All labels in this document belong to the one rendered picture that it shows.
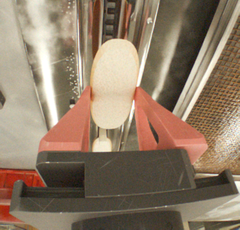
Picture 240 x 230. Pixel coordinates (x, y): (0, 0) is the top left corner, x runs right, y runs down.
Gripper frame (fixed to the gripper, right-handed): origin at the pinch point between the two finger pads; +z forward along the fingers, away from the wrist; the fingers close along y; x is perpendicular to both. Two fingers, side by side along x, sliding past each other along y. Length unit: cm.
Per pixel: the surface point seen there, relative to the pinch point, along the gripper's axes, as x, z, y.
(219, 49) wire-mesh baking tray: -3.1, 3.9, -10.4
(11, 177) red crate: 38.7, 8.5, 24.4
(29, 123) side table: 17.6, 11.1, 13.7
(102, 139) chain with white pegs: 16.1, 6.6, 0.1
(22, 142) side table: 24.5, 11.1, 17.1
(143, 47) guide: -0.9, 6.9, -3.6
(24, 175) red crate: 38.1, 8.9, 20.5
